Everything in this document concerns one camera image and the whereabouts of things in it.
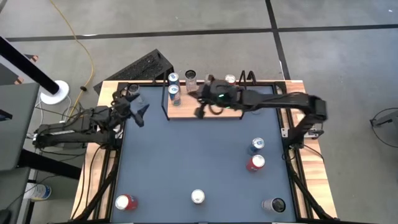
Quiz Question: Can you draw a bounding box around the grey desk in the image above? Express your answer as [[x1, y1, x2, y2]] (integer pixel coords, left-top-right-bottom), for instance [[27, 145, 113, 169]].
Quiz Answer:
[[0, 82, 40, 172]]

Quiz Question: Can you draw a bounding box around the black pole white round base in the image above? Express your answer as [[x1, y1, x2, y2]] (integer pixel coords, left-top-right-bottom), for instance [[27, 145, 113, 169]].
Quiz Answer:
[[0, 35, 70, 106]]

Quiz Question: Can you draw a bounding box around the white Celsius can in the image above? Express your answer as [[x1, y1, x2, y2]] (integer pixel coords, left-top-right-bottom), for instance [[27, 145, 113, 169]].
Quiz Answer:
[[261, 197, 287, 214], [184, 69, 198, 94]]

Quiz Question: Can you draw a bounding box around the white plastic container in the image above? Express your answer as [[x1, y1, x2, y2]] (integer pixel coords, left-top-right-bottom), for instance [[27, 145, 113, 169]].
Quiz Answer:
[[23, 182, 53, 202]]

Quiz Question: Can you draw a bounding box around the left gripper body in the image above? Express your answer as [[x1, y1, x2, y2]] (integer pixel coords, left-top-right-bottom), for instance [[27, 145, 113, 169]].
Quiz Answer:
[[111, 96, 133, 121]]

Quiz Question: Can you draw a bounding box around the black perforated metal panel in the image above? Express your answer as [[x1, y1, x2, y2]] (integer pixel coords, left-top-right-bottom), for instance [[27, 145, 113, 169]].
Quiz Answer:
[[93, 48, 174, 96]]

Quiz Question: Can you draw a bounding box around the clear glass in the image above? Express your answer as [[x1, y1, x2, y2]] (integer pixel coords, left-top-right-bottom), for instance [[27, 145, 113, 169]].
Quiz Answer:
[[127, 83, 147, 106]]

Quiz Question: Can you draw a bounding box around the yellow extension cable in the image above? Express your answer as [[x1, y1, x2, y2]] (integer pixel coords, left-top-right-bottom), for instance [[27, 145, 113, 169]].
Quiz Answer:
[[49, 0, 95, 121]]

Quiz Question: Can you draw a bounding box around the blue silver Red Bull can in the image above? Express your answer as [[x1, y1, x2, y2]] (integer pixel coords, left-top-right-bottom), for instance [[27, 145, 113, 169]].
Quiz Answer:
[[167, 84, 182, 107], [167, 72, 182, 88], [247, 137, 266, 156]]

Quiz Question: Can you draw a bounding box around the black desk foot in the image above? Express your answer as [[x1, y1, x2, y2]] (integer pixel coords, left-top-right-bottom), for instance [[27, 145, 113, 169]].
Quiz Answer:
[[17, 148, 82, 180]]

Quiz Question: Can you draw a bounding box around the silver arm base bracket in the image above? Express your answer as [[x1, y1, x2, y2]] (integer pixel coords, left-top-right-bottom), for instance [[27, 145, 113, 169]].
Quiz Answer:
[[280, 123, 324, 139]]

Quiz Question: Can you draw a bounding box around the black wire rack tray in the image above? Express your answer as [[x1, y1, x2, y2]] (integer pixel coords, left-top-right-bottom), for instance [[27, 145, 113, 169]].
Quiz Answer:
[[160, 70, 249, 121]]

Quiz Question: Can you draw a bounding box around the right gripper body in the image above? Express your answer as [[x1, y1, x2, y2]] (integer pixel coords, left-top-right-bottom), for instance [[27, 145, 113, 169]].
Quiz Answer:
[[198, 79, 242, 110]]

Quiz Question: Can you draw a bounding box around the red soda can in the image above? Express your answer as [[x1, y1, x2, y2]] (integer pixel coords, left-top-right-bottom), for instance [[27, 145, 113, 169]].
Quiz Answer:
[[114, 194, 139, 212]]

